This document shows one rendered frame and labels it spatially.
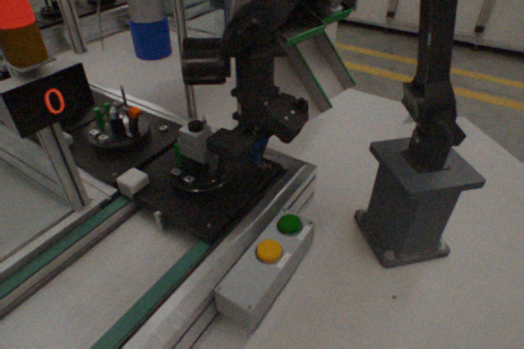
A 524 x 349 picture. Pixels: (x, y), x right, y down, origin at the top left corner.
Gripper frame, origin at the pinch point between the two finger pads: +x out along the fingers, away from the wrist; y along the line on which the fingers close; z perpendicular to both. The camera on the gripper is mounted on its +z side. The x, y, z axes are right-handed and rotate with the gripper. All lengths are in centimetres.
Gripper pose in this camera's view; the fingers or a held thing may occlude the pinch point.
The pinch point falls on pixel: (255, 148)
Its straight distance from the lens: 61.9
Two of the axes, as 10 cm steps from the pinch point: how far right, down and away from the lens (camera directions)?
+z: 8.4, 3.2, -4.4
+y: 5.5, -5.1, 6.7
